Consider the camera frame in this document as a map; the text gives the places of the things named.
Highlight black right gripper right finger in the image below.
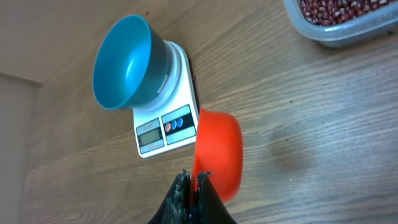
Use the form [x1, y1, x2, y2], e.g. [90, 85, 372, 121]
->
[194, 172, 236, 224]

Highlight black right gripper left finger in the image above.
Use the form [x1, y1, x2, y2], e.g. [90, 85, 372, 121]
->
[148, 170, 190, 224]

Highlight orange scoop with blue handle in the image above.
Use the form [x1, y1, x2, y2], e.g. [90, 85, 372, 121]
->
[190, 109, 243, 202]

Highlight white kitchen scale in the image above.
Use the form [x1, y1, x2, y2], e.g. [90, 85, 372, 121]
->
[132, 40, 199, 158]

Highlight teal bowl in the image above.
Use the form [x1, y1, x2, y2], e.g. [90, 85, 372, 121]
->
[93, 15, 169, 110]

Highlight red beans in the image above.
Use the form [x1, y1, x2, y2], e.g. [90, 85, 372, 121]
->
[298, 0, 396, 26]

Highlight clear plastic container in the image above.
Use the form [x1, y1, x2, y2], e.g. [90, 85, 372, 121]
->
[283, 0, 397, 48]

